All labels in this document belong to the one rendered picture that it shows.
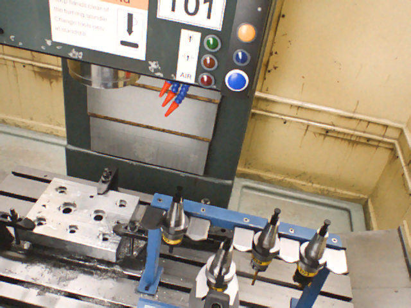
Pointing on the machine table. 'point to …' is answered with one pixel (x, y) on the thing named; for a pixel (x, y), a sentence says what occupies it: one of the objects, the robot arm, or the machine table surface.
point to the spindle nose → (101, 76)
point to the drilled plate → (104, 249)
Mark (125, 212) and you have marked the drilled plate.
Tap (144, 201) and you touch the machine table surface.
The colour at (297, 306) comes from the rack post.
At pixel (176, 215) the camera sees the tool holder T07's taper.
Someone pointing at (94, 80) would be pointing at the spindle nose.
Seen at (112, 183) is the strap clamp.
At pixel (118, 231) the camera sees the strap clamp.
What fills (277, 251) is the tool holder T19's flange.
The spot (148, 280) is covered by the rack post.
